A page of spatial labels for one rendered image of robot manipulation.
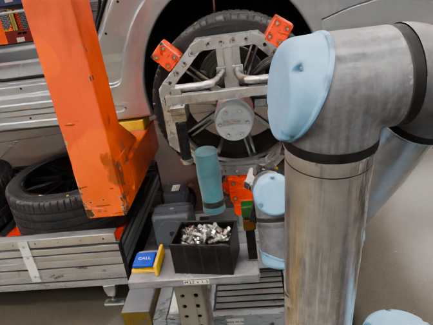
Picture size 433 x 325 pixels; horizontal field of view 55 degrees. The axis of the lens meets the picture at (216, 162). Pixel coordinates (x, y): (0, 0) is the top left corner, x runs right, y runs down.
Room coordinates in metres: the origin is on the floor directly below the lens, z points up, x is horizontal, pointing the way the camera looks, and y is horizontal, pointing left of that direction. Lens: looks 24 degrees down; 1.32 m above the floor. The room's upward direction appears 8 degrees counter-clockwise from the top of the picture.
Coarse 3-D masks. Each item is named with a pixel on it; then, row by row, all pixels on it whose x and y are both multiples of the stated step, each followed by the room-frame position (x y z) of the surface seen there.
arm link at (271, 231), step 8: (264, 224) 0.79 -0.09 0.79; (272, 224) 0.78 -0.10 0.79; (280, 224) 0.78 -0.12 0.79; (264, 232) 0.79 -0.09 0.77; (272, 232) 0.78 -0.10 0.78; (280, 232) 0.77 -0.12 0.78; (264, 240) 0.78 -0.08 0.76; (272, 240) 0.77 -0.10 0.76; (280, 240) 0.77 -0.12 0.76; (264, 248) 0.78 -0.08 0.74; (272, 248) 0.77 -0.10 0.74; (280, 248) 0.76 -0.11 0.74; (264, 256) 0.78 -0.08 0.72; (272, 256) 0.76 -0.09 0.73; (280, 256) 0.75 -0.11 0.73; (272, 264) 0.76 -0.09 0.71; (280, 264) 0.75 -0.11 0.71
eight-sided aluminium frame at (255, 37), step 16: (240, 32) 1.52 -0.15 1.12; (256, 32) 1.47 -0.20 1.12; (192, 48) 1.49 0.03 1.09; (208, 48) 1.49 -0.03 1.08; (272, 48) 1.46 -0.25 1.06; (176, 80) 1.51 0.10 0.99; (160, 96) 1.51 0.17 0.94; (176, 144) 1.51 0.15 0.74; (192, 144) 1.55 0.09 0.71; (240, 160) 1.54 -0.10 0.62; (256, 160) 1.52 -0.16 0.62; (272, 160) 1.47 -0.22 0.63
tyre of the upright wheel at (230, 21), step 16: (208, 16) 1.70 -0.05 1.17; (224, 16) 1.58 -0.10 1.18; (240, 16) 1.56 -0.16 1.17; (256, 16) 1.57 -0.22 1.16; (192, 32) 1.58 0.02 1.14; (208, 32) 1.57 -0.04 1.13; (224, 32) 1.57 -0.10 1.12; (160, 80) 1.60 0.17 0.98; (160, 112) 1.60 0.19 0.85; (160, 128) 1.61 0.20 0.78
